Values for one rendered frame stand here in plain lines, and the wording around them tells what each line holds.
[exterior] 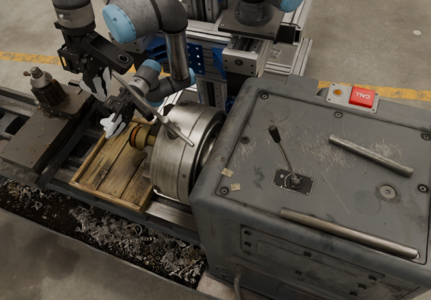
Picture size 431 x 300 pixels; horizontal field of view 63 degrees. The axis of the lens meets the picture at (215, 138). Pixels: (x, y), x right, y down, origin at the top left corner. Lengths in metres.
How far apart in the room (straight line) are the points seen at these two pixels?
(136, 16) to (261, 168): 0.57
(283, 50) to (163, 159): 1.91
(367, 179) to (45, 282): 1.88
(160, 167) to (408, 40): 2.74
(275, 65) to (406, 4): 1.59
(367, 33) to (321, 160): 2.53
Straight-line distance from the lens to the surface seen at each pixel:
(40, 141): 1.47
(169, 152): 0.97
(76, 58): 0.86
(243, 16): 1.39
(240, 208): 0.83
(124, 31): 1.10
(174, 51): 1.27
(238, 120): 0.96
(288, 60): 2.67
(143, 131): 1.15
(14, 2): 4.38
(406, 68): 3.14
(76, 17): 0.81
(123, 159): 1.40
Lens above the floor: 2.01
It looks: 55 degrees down
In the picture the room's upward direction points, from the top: 7 degrees counter-clockwise
